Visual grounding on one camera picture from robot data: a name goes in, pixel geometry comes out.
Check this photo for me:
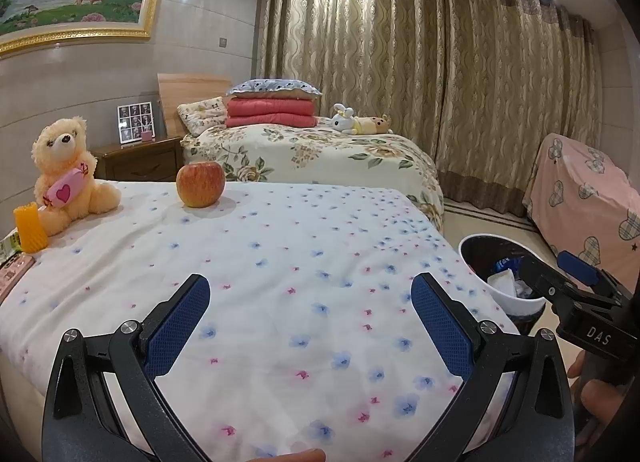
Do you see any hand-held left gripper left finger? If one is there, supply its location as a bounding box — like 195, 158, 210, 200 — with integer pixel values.
41, 273, 213, 462

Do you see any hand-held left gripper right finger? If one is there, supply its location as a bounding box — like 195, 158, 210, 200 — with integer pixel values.
410, 272, 576, 462

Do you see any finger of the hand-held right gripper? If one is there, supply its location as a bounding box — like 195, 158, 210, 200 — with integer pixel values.
519, 255, 577, 299
556, 250, 635, 303

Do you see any white trash bin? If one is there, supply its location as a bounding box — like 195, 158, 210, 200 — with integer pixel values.
458, 233, 548, 333

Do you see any white foam wrap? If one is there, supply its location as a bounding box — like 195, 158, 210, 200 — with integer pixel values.
487, 272, 518, 297

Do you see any person's right hand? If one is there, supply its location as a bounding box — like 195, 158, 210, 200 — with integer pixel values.
567, 352, 634, 424

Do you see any person's left hand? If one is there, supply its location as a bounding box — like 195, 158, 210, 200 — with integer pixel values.
245, 448, 327, 462

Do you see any pink heart print cover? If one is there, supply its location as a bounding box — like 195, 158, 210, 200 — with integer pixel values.
521, 133, 640, 293

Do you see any white flower print bedsheet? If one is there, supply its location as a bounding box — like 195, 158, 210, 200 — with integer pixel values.
0, 179, 521, 462

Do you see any red apple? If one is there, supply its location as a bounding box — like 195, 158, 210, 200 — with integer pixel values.
176, 161, 226, 209

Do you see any wooden nightstand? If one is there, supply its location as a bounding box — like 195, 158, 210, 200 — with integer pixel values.
90, 136, 186, 183

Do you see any orange ribbed cup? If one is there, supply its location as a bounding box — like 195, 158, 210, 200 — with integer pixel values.
13, 202, 50, 255

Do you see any green patterned box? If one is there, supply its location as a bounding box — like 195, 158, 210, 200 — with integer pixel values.
0, 232, 23, 263

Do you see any floral bedspread bed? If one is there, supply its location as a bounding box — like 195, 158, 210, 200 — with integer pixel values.
180, 122, 445, 233

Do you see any yellow plush toy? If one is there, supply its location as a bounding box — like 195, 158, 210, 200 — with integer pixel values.
352, 114, 393, 135

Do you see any floral pillow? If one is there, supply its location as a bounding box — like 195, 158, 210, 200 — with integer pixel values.
176, 96, 228, 137

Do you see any cream teddy bear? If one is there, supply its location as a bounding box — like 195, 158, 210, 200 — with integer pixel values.
32, 116, 122, 237

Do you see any white bunny plush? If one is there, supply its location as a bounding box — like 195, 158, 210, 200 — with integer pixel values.
330, 103, 358, 135

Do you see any folded pink quilt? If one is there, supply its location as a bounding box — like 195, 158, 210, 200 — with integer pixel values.
225, 96, 318, 130

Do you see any wooden bed headboard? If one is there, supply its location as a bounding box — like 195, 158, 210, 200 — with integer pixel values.
157, 73, 233, 137

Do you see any blue dotted pillow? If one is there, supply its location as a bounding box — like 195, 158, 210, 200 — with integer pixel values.
225, 78, 323, 98

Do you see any beige patterned curtain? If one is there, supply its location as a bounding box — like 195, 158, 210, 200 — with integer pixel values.
257, 0, 603, 223

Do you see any photo collage frame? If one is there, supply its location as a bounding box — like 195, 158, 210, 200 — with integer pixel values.
117, 102, 157, 145

